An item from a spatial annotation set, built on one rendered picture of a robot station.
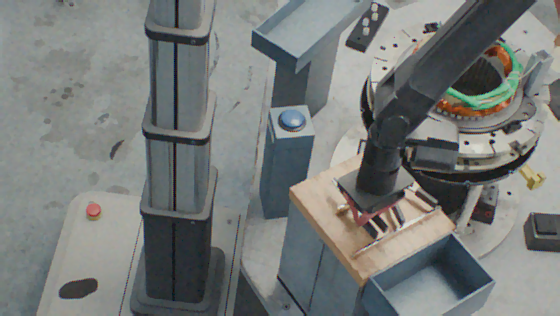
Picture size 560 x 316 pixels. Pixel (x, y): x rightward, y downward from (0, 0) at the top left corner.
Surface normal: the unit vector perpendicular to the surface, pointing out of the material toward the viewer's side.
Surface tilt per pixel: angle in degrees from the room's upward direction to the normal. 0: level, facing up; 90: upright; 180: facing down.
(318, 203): 0
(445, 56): 82
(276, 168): 90
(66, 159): 0
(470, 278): 90
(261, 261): 0
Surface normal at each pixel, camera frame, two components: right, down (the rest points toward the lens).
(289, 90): -0.61, 0.58
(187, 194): -0.09, 0.78
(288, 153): 0.20, 0.78
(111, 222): 0.10, -0.62
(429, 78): -0.04, 0.58
